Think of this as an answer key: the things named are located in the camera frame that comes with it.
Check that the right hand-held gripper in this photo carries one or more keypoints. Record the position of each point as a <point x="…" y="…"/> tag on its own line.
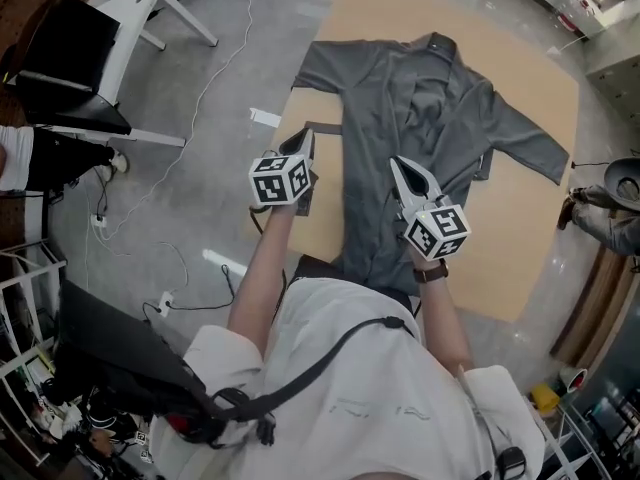
<point x="440" y="230"/>

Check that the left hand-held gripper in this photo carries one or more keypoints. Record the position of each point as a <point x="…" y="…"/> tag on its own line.
<point x="277" y="183"/>

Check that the grey robe garment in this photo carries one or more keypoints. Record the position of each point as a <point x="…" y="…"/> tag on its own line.
<point x="400" y="143"/>

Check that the person's left forearm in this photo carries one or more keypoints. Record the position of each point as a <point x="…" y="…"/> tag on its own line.
<point x="260" y="273"/>

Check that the black shoulder pack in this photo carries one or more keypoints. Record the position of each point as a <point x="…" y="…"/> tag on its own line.
<point x="115" y="348"/>

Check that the person's right forearm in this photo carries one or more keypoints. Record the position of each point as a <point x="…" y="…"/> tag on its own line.
<point x="442" y="318"/>

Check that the white paper label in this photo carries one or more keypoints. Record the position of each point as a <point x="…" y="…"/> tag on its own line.
<point x="265" y="117"/>

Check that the white desk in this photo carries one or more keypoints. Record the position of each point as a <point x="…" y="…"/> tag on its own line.
<point x="132" y="33"/>

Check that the person's white t-shirt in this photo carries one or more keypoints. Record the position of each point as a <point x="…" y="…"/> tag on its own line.
<point x="360" y="383"/>

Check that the small white power socket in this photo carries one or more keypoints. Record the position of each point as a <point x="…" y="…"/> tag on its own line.
<point x="99" y="220"/>
<point x="165" y="304"/>

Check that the wooden step platform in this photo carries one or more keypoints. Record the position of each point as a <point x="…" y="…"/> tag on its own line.
<point x="595" y="308"/>

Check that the grey locker cabinet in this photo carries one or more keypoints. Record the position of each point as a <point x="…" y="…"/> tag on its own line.
<point x="615" y="83"/>

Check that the yellow container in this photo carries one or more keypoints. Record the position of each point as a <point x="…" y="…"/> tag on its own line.
<point x="544" y="397"/>

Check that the white red paper cup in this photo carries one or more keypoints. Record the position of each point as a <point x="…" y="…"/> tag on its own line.
<point x="575" y="379"/>

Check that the black monitor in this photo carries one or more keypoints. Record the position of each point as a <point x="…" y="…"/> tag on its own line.
<point x="65" y="58"/>

